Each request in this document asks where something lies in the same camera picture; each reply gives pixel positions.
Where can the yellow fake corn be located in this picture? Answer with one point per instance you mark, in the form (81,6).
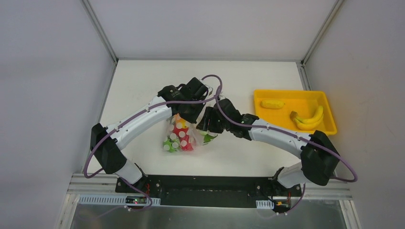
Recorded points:
(272,104)

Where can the red fake food ball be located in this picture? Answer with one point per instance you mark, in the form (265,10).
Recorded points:
(186,139)

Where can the green fake food ball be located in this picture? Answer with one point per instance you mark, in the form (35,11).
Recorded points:
(171,145)

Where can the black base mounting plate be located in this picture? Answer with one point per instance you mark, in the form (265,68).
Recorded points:
(203,191)

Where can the yellow fake banana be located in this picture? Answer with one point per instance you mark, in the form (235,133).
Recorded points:
(308,124)

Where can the white fake radish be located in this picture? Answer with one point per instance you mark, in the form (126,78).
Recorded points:
(207,136)

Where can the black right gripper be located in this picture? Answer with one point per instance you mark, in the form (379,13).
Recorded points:
(208,119)

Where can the aluminium frame rail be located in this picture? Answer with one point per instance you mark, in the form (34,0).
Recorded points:
(113,59)

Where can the yellow plastic tray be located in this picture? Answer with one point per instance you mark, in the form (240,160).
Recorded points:
(301,111)

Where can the clear zip top bag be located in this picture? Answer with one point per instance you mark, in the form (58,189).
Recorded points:
(195,132)

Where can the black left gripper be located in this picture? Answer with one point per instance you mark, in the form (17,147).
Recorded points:
(190,111)

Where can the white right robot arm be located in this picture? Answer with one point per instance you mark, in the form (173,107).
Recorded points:
(316,152)

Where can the orange fake food ball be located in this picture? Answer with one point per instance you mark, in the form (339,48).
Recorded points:
(180,122)

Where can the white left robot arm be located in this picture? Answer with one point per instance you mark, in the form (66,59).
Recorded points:
(107,143)

